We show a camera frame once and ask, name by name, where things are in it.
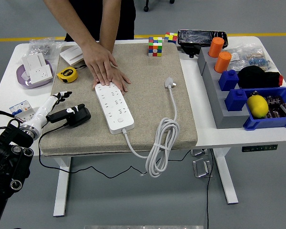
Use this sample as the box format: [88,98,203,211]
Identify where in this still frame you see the small blue studded block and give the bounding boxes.
[218,69,240,92]

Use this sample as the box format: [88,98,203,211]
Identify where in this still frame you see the white wall switch panel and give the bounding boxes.
[60,46,83,63]

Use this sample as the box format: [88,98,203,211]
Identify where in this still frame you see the beige wall switch panel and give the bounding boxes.
[68,57,85,67]

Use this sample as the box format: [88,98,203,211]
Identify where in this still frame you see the small colourful puzzle cube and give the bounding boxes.
[163,32,178,45]

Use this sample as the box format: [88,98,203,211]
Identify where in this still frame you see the white table leg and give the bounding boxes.
[211,147,239,205]
[53,156,72,218]

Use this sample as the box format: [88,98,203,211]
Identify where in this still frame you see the grey stepped block base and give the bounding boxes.
[197,46,251,130]

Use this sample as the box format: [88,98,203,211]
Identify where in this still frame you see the white blank switch plate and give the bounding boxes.
[21,52,48,73]

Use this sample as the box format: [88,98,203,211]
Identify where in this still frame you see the black chair base castor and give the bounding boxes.
[143,0,176,12]

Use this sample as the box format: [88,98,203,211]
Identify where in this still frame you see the clear bag metal screws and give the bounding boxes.
[28,37,64,60]

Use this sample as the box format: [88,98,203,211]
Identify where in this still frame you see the large blue studded block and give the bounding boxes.
[224,88,250,112]

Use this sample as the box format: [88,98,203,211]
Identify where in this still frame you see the large colourful puzzle cube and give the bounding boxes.
[147,36,163,57]

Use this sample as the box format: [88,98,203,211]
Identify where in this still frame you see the dark capacitors pile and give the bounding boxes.
[264,94,286,119]

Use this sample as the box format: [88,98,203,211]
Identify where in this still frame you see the black table control panel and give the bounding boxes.
[241,144,278,153]

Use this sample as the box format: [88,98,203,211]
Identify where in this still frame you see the white blue circuit breaker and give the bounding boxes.
[9,100,37,122]

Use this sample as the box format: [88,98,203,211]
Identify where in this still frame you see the thin black cable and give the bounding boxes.
[156,149,190,167]

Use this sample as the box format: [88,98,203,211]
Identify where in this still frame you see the small black device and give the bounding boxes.
[182,45,201,59]

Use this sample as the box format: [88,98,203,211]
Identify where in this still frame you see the person's right hand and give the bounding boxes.
[82,42,118,86]

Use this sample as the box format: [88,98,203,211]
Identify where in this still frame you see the purple plate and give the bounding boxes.
[16,59,54,90]

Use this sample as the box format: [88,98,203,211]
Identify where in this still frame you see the black floor power cable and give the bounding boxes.
[206,149,215,229]

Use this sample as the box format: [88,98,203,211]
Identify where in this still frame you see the black plastic-wrapped box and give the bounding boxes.
[177,29,229,50]

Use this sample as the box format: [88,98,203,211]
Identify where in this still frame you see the person's left hand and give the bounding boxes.
[92,66,132,95]

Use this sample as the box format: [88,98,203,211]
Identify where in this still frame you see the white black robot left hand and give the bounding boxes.
[20,90,86,138]

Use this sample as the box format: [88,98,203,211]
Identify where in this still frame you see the small silver metal bracket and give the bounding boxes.
[190,149,208,157]

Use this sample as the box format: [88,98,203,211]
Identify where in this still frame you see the yellow lemon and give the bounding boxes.
[246,95,269,119]

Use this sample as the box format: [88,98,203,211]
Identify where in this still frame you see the yellow tape measure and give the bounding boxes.
[56,66,79,83]

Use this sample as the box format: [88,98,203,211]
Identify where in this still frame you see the clear bag white parts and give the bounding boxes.
[228,46,250,71]

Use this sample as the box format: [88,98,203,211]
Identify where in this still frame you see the large silver metal bracket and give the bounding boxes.
[192,157,214,178]

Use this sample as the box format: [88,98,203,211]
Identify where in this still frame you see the blue plastic bin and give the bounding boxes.
[243,86,286,131]

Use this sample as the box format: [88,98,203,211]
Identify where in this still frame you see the white wall socket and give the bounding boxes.
[28,65,52,84]

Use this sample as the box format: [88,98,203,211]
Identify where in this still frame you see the orange plastic cylinder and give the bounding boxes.
[214,51,233,73]
[208,37,225,58]

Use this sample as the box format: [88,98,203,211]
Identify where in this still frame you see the grey-brown fabric mat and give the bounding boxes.
[39,42,198,157]

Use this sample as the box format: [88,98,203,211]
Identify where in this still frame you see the white power strip with cord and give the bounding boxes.
[94,76,181,178]

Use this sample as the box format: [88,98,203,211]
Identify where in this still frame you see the black fabric bundle red end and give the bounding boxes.
[237,65,284,89]

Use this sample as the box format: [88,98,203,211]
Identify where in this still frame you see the person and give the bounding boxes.
[64,0,136,42]

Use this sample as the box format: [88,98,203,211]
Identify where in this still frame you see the clear bag blue parts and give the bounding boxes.
[245,45,274,72]

